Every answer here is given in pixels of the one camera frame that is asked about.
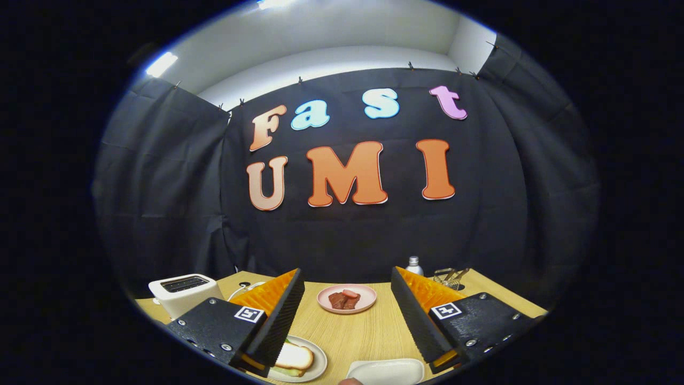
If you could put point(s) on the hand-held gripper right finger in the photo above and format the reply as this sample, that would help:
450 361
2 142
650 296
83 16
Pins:
414 321

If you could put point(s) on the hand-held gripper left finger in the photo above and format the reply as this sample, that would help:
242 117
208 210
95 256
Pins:
280 326

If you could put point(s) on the pink plate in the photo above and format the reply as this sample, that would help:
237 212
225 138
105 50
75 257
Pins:
368 299

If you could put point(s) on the green label metal bottle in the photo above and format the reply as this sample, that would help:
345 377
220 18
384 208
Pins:
414 267

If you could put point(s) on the round white plate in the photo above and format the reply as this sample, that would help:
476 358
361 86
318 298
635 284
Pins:
319 363

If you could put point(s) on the rectangular white plate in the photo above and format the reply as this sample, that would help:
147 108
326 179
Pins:
385 371

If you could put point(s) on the brown meat pieces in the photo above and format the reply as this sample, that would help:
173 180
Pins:
344 300

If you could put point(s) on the white toaster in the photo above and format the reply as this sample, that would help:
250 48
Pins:
184 299

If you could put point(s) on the ceiling light panel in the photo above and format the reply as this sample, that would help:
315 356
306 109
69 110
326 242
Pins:
162 64

